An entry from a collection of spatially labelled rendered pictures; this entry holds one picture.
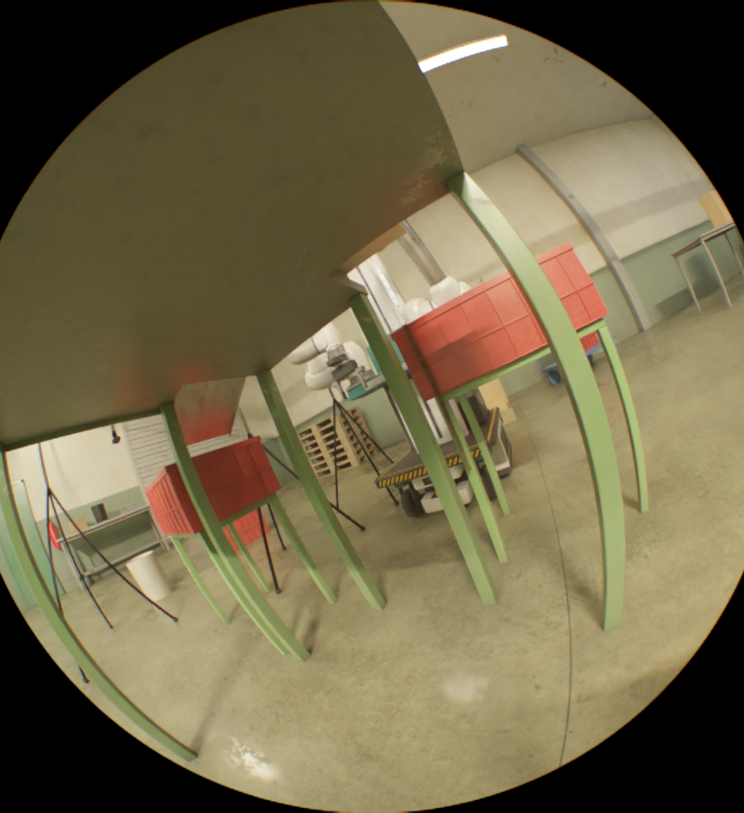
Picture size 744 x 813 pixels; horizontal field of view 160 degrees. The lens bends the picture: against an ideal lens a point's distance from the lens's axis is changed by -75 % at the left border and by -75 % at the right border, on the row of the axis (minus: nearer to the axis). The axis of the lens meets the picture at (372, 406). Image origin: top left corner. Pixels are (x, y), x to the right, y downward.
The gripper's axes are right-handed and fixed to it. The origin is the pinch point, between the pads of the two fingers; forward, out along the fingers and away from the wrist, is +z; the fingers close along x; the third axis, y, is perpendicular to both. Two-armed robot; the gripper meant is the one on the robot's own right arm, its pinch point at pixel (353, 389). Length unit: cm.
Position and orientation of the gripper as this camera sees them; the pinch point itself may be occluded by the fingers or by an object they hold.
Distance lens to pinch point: 128.4
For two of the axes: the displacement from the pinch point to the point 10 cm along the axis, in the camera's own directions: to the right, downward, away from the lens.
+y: 4.7, -1.7, 8.7
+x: -7.8, 3.8, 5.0
